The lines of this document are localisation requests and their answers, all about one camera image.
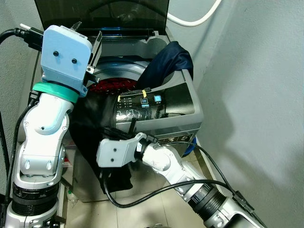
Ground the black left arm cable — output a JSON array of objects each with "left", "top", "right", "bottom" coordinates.
[{"left": 0, "top": 28, "right": 46, "bottom": 205}]

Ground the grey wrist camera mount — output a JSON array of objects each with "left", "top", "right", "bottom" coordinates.
[
  {"left": 96, "top": 132, "right": 148, "bottom": 168},
  {"left": 40, "top": 25, "right": 93, "bottom": 97}
]

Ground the blue plastic basin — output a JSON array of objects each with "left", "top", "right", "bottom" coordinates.
[{"left": 183, "top": 135, "right": 197, "bottom": 157}]

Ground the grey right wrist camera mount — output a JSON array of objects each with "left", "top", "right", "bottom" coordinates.
[{"left": 96, "top": 132, "right": 148, "bottom": 168}]

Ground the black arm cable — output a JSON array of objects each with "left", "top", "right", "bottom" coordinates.
[
  {"left": 0, "top": 28, "right": 46, "bottom": 205},
  {"left": 101, "top": 138, "right": 257, "bottom": 214}
]

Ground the navy blue garment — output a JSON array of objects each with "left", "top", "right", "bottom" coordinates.
[{"left": 138, "top": 41, "right": 194, "bottom": 91}]

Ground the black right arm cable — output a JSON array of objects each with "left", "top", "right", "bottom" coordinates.
[{"left": 101, "top": 138, "right": 257, "bottom": 214}]

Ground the white water hose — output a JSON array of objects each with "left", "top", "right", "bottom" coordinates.
[{"left": 167, "top": 0, "right": 222, "bottom": 28}]

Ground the grey top-load washing machine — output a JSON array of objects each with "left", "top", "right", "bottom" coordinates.
[{"left": 28, "top": 26, "right": 205, "bottom": 202}]

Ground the long black garment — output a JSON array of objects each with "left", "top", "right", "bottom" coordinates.
[{"left": 70, "top": 90, "right": 134, "bottom": 192}]

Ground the dark tinted washer lid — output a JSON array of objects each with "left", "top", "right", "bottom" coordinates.
[{"left": 34, "top": 0, "right": 170, "bottom": 36}]

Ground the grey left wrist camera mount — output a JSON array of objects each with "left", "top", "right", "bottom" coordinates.
[{"left": 40, "top": 25, "right": 93, "bottom": 97}]

